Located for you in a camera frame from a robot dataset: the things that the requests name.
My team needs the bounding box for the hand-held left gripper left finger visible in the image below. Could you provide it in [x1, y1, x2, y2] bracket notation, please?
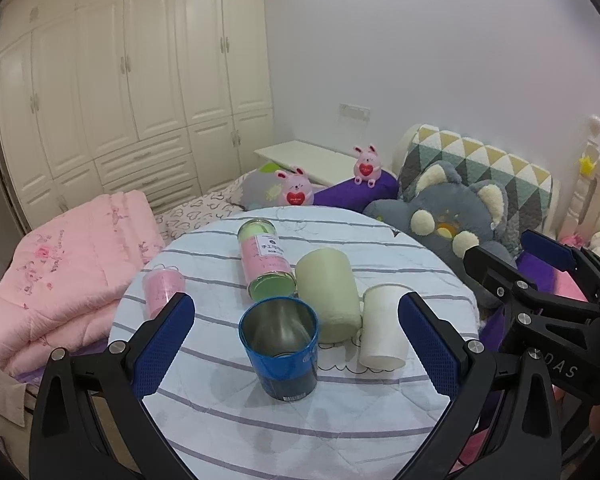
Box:
[28, 291, 201, 480]

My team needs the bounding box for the beige cloth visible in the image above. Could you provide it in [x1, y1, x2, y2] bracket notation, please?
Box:
[0, 354, 32, 429]

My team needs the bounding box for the purple pillow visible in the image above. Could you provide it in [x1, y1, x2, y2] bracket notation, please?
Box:
[312, 170, 400, 214]

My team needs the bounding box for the heart pattern bedsheet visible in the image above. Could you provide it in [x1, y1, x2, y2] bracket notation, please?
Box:
[152, 180, 252, 242]

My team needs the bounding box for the pink folded quilt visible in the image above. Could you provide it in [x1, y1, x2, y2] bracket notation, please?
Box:
[0, 190, 168, 379]

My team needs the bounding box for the grey round pillow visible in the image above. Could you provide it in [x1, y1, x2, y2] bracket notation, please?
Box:
[239, 162, 322, 211]

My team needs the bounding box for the white wall socket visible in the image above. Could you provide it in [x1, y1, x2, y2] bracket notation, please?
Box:
[338, 103, 372, 120]

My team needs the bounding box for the triangle pattern headboard cover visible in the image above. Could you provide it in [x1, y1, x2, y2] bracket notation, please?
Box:
[397, 124, 554, 241]

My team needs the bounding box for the pink bunny plush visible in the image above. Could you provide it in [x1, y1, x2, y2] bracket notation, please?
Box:
[274, 166, 315, 207]
[352, 144, 384, 186]

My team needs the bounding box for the pink and green canister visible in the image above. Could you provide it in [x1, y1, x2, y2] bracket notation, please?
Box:
[237, 218, 298, 304]

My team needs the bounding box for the blue metal cup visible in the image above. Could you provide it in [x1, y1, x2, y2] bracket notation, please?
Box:
[238, 297, 320, 403]

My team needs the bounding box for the pale green cup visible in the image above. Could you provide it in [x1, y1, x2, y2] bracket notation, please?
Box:
[295, 247, 363, 345]

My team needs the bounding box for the cream wardrobe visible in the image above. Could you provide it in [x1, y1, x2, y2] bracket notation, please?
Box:
[0, 0, 276, 232]

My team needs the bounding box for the white nightstand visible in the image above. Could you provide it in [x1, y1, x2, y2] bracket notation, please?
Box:
[253, 140, 396, 189]

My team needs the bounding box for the pink plastic cup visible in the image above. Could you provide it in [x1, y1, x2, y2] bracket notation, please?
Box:
[142, 268, 186, 320]

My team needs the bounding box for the grey bear plush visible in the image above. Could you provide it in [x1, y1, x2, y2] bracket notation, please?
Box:
[362, 160, 525, 309]

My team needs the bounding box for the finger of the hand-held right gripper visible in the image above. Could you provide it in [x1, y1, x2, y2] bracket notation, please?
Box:
[520, 229, 600, 306]
[462, 242, 600, 318]

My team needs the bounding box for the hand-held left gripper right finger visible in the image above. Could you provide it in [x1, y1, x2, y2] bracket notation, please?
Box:
[398, 291, 564, 480]

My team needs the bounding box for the white cup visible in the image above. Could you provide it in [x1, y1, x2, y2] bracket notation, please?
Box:
[357, 283, 415, 371]

